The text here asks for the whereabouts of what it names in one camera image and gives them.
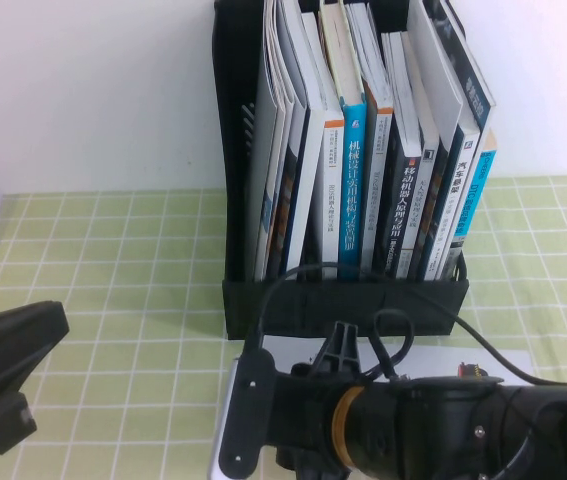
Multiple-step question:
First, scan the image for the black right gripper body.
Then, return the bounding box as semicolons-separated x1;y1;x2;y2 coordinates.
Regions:
273;369;357;480

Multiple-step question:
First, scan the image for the black book holder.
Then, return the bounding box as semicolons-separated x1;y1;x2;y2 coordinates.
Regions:
212;0;471;342

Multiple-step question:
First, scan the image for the white book orange band spine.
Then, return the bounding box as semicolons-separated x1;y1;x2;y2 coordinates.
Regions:
290;10;347;280

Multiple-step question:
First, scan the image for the blue spine book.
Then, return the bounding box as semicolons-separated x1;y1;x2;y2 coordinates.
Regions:
318;1;368;281

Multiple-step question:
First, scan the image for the grey book orange band spine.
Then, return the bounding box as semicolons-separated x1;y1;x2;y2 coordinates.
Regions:
345;2;395;280

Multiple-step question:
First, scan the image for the white spine book black title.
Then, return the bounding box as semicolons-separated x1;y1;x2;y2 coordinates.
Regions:
433;124;482;281

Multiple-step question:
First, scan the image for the cyan spine book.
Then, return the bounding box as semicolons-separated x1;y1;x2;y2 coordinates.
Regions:
452;127;498;247

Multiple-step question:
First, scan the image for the dark blue book white title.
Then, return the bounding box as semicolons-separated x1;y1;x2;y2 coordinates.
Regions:
432;0;497;137

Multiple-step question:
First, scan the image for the green checked tablecloth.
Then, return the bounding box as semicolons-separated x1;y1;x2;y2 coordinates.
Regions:
0;174;567;480

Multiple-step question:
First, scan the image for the white glossy magazine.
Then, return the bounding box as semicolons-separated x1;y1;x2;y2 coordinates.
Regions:
252;0;297;282

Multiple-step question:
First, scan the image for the magazine with dark blue cover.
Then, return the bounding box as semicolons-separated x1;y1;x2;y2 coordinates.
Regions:
275;0;317;281

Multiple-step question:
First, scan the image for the tall white page magazine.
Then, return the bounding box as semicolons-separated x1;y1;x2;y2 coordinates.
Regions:
406;0;464;281

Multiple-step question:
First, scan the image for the short looped black cable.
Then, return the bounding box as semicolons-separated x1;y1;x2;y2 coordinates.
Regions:
369;308;413;382

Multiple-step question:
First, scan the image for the black right camera cable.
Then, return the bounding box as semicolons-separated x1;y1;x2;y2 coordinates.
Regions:
241;263;567;390

